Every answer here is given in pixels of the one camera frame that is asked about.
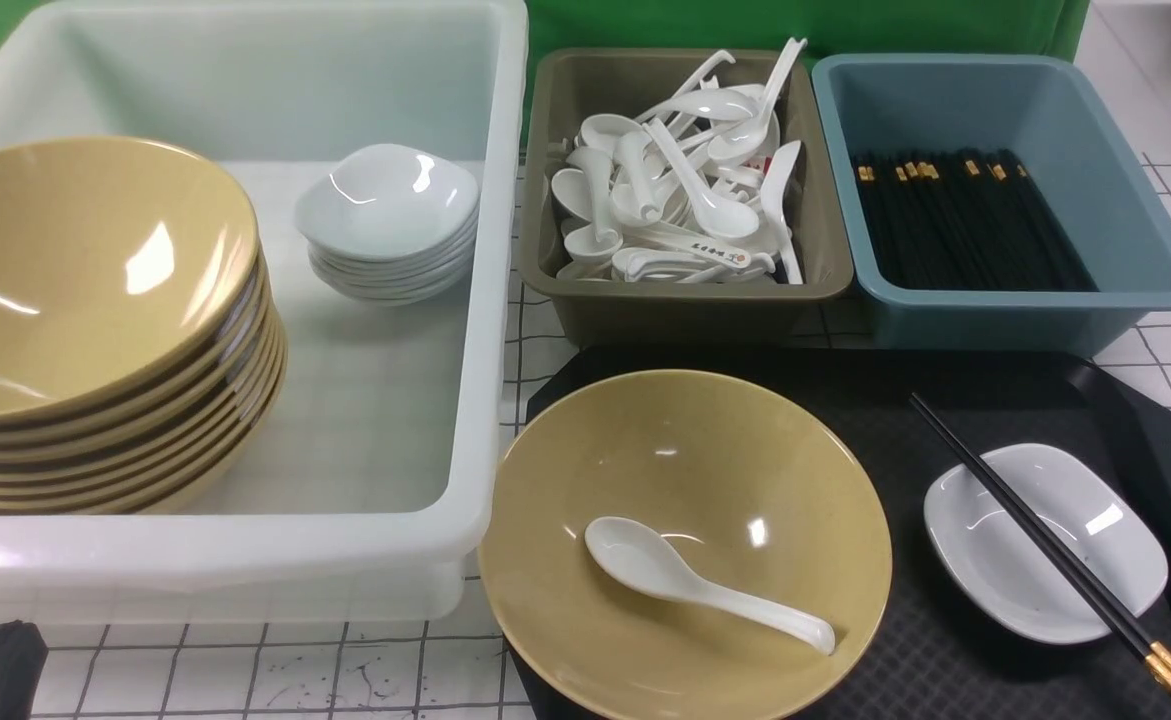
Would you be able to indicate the white ceramic soup spoon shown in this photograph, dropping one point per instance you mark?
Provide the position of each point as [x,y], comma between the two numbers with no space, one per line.
[644,561]

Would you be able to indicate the yellow noodle bowl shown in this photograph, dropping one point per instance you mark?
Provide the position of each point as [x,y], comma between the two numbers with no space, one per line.
[752,490]

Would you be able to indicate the white square saucer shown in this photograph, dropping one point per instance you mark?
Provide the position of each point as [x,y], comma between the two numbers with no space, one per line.
[1002,570]

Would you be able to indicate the black chopstick gold tip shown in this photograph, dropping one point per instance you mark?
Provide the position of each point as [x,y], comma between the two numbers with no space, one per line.
[1044,546]
[1155,656]

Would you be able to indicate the stack of yellow noodle bowls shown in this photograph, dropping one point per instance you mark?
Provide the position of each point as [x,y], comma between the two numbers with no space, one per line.
[140,346]

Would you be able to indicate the large white plastic tub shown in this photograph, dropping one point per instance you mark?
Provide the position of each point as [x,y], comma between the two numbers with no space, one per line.
[369,481]

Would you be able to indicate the stack of white saucers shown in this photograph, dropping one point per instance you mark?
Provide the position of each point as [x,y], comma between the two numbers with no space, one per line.
[390,224]

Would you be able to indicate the olive plastic spoon bin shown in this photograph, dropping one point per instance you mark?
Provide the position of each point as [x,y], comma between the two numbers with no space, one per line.
[572,84]

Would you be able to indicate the pile of white soup spoons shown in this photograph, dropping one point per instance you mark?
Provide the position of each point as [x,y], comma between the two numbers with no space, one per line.
[690,191]

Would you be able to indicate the black serving tray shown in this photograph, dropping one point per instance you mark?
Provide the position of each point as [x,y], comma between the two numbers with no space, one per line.
[936,655]

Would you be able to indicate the pile of black chopsticks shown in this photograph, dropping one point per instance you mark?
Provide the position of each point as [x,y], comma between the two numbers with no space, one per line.
[967,220]

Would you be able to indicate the blue plastic chopstick bin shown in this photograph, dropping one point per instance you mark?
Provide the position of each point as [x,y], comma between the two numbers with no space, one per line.
[1048,113]

